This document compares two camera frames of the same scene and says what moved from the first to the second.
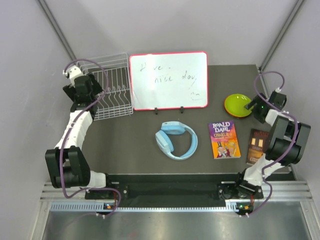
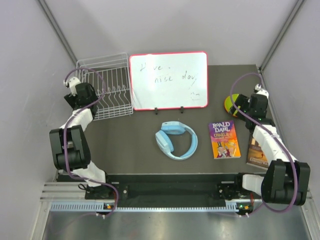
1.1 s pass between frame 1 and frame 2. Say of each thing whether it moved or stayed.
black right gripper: moved
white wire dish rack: stayed
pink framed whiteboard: stayed
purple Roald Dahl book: stayed
